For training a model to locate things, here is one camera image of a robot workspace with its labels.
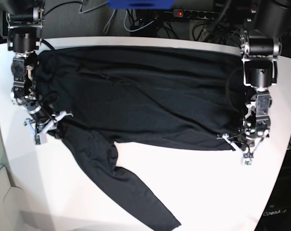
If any black OpenArm base box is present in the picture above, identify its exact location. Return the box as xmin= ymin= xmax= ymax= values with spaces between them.
xmin=255 ymin=149 xmax=291 ymax=231

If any black power strip red switch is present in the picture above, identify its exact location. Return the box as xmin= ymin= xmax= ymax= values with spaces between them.
xmin=172 ymin=9 xmax=219 ymax=20

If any white cable on floor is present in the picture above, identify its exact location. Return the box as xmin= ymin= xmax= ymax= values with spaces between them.
xmin=103 ymin=9 xmax=158 ymax=33

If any dark navy long-sleeve shirt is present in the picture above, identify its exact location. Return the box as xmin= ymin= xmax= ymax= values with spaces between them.
xmin=35 ymin=46 xmax=245 ymax=231

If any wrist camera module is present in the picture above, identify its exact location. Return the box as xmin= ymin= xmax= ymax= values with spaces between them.
xmin=34 ymin=133 xmax=47 ymax=145
xmin=240 ymin=155 xmax=253 ymax=166

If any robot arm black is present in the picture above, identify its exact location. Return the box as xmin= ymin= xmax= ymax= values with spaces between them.
xmin=4 ymin=0 xmax=72 ymax=145
xmin=54 ymin=0 xmax=291 ymax=158

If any blue box at top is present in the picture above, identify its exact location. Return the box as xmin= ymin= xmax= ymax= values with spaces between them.
xmin=108 ymin=0 xmax=175 ymax=10

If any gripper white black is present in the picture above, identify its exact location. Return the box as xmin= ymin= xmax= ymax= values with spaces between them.
xmin=24 ymin=111 xmax=73 ymax=144
xmin=216 ymin=133 xmax=269 ymax=158

